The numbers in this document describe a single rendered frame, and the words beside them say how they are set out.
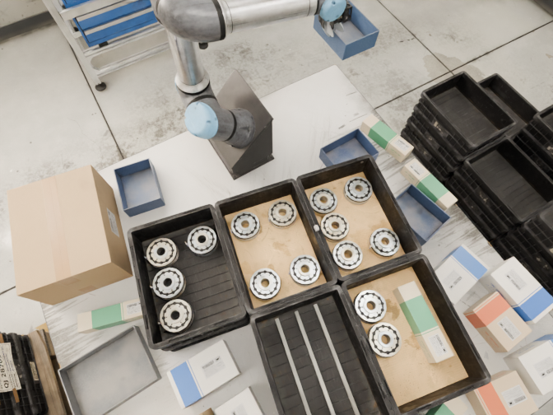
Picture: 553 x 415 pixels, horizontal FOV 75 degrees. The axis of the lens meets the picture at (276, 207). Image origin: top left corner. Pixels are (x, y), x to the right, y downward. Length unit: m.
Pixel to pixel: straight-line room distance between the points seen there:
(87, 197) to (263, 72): 1.82
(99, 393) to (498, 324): 1.37
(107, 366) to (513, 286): 1.44
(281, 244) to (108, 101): 2.00
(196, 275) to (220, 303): 0.13
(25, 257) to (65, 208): 0.20
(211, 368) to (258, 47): 2.42
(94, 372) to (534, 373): 1.45
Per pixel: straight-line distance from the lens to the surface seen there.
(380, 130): 1.66
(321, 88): 1.84
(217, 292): 1.26
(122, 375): 1.45
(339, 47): 1.44
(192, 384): 1.29
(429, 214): 1.59
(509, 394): 1.48
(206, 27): 0.97
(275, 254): 1.27
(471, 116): 2.25
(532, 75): 3.45
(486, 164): 2.25
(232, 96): 1.50
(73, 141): 2.85
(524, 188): 2.28
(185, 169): 1.61
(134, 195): 1.61
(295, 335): 1.23
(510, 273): 1.54
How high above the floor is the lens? 2.05
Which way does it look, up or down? 66 degrees down
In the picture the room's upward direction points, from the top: straight up
